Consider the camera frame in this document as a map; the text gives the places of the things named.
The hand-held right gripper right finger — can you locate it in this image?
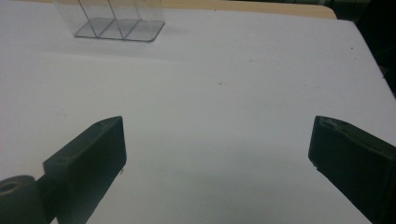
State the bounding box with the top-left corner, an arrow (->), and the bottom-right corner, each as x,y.
307,115 -> 396,224

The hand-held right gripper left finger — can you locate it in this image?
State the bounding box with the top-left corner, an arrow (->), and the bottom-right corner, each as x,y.
42,115 -> 128,224

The clear plastic divided organizer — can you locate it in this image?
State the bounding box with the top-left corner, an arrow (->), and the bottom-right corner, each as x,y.
51,0 -> 166,43

